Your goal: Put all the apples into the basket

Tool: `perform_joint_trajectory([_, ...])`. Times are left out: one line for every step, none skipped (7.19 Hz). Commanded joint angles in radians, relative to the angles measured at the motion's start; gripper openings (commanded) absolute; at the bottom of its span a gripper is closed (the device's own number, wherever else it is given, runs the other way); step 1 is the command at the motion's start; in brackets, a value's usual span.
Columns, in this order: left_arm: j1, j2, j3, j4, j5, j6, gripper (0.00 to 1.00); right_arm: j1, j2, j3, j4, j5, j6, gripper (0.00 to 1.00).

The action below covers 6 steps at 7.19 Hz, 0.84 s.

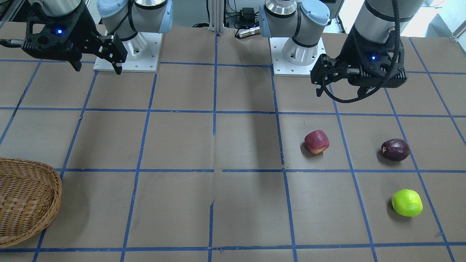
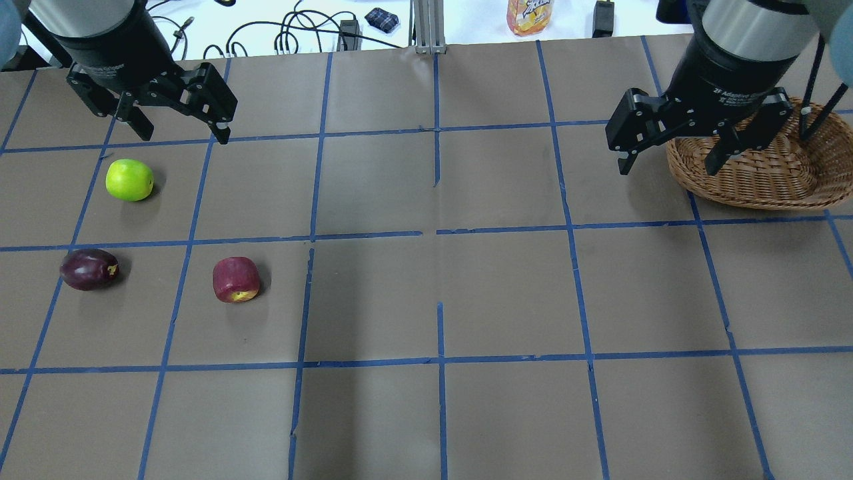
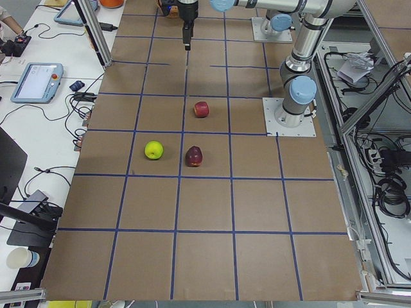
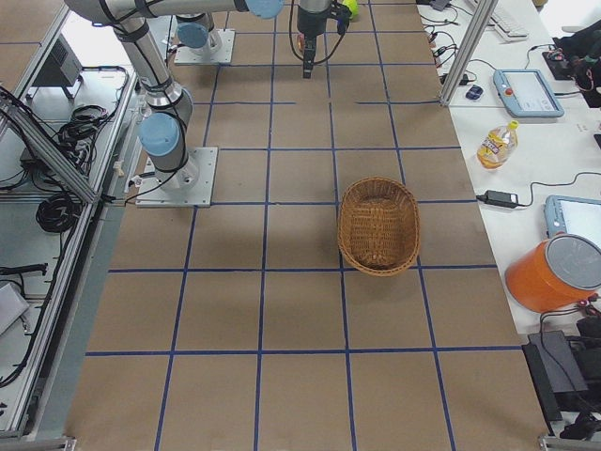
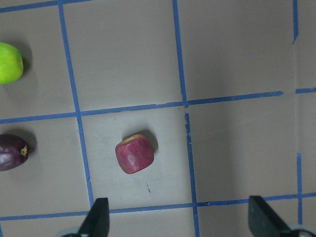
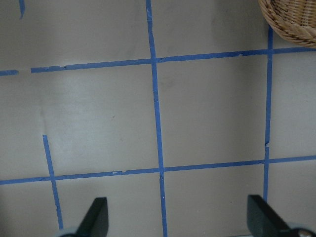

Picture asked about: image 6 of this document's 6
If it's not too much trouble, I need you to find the woven wicker basket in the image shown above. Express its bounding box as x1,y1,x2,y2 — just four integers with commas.
258,0,316,49

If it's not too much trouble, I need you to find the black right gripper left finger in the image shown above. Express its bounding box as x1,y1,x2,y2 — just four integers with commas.
75,197,109,237

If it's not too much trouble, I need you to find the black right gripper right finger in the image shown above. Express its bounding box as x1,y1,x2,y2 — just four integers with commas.
247,195,298,237

